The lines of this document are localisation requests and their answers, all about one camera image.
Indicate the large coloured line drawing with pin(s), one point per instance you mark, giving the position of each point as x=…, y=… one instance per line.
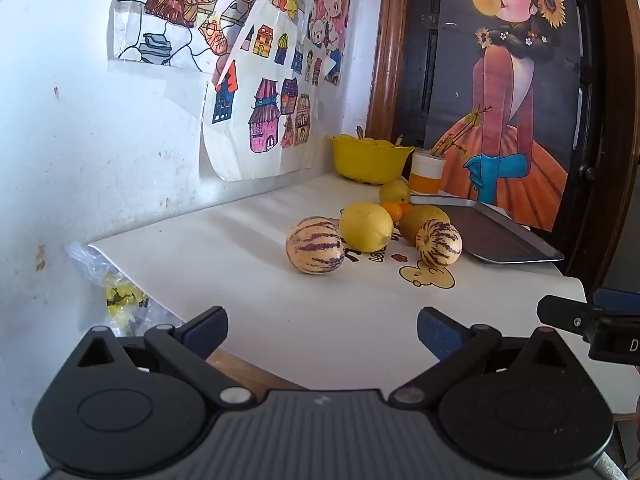
x=165, y=15

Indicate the pink girl drawing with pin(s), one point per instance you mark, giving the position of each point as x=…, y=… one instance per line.
x=330, y=15

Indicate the girl in orange dress poster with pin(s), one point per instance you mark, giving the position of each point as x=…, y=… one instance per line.
x=505, y=85

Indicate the pile of yellow pears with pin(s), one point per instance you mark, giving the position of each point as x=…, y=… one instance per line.
x=375, y=141

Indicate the large striped pepino melon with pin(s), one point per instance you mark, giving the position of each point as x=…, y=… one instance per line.
x=314, y=246

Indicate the small yellow pear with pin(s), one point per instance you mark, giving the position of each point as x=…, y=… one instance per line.
x=394, y=191

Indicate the metal baking tray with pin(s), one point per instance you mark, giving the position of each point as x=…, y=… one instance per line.
x=492, y=239

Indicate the small orange tangerine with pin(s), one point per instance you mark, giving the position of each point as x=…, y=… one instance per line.
x=394, y=210

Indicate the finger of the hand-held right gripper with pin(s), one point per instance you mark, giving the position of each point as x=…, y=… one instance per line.
x=620, y=297
x=565, y=314

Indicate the small striped pepino melon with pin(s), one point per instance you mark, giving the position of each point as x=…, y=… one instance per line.
x=440, y=244

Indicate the white and orange jar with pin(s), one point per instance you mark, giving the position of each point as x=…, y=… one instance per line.
x=426, y=172

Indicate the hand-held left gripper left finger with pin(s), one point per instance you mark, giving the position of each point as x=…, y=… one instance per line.
x=206, y=329

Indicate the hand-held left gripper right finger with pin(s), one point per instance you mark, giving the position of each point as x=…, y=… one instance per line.
x=440, y=334

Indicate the clear plastic bag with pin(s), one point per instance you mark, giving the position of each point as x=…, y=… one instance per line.
x=117, y=292

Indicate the greenish yellow round fruit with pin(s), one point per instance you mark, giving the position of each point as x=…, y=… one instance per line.
x=412, y=224

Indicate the yellow plastic bowl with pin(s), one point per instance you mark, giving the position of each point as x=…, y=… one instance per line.
x=367, y=164

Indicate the brown wooden frame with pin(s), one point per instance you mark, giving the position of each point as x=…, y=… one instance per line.
x=387, y=60

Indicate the large yellow lemon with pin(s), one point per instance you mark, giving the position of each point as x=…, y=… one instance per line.
x=366, y=226

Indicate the coloured houses drawing paper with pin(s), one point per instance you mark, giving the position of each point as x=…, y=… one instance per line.
x=260, y=125

